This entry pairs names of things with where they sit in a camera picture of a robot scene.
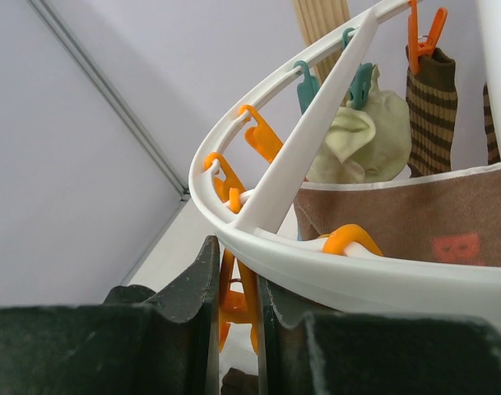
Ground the pale green sock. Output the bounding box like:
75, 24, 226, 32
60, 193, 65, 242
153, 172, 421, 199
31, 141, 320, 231
306, 66, 411, 184

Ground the dark brown sock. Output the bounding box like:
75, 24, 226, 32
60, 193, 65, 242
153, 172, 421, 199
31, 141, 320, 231
220, 368, 259, 395

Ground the wooden drying rack frame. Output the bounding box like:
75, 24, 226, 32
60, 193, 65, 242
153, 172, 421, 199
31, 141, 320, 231
293, 0, 352, 86

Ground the brown striped sock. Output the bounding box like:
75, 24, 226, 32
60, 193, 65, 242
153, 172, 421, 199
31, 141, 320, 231
405, 45, 501, 178

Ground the orange clothes peg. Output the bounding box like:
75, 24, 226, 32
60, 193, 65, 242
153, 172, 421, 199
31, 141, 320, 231
219, 249, 259, 354

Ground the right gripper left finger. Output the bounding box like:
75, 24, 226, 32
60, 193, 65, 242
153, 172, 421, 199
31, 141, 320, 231
0, 235, 220, 394

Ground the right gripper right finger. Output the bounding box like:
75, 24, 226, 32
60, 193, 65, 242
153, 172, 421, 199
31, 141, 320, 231
257, 278, 501, 394

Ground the brown hanging cloth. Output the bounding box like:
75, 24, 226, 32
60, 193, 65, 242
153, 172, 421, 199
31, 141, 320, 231
293, 163, 501, 267

